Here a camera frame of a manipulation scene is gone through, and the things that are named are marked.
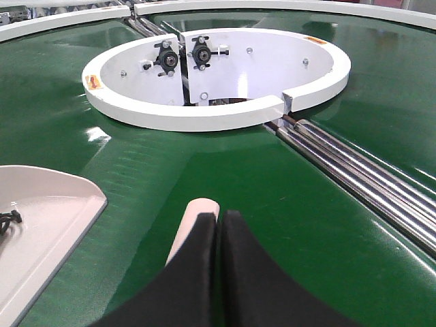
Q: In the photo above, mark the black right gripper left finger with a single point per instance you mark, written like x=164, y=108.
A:
x=181, y=294

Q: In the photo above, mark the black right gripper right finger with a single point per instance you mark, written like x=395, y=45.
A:
x=256, y=290

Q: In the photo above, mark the pink hand broom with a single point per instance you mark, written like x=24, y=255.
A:
x=192, y=210

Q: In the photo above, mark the pink plastic dustpan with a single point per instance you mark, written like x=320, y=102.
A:
x=57, y=210

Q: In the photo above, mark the chrome rollers right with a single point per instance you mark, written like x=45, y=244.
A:
x=404, y=207

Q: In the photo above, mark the chrome rollers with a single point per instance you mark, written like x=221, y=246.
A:
x=404, y=207
x=139, y=23

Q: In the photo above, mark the orange arrow sticker left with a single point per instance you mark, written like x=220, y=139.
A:
x=93, y=82

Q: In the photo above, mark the orange arrow sticker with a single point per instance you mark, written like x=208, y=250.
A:
x=93, y=82
x=315, y=39

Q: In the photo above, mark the left black bearing unit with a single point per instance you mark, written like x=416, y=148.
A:
x=167, y=59

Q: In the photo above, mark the black bearing unit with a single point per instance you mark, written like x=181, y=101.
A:
x=167, y=59
x=202, y=54

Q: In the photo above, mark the right black bearing unit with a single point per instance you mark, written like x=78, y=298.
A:
x=202, y=54

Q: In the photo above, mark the orange arrow sticker right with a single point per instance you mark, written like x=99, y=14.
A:
x=315, y=39

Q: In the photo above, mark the chrome rollers top left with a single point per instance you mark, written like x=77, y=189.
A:
x=139, y=23

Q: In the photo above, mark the white outer rim left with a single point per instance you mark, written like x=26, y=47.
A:
x=27, y=27

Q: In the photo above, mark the white rim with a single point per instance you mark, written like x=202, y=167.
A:
x=27, y=27
x=417, y=19

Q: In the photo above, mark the white outer rim right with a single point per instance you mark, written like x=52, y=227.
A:
x=417, y=19

